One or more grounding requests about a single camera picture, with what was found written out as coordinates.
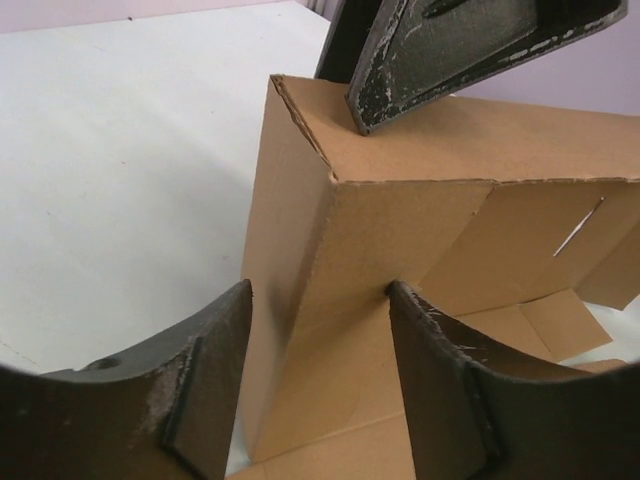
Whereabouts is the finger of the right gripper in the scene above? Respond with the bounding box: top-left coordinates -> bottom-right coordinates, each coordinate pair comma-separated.
346,0 -> 628,135
315,0 -> 381,84

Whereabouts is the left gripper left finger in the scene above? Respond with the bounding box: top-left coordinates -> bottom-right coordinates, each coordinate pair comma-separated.
1,280 -> 252,479

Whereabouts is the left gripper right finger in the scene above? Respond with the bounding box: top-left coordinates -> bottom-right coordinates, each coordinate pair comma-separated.
386,281 -> 639,479

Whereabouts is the brown cardboard box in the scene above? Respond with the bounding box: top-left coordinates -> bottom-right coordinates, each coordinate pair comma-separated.
240,76 -> 639,479

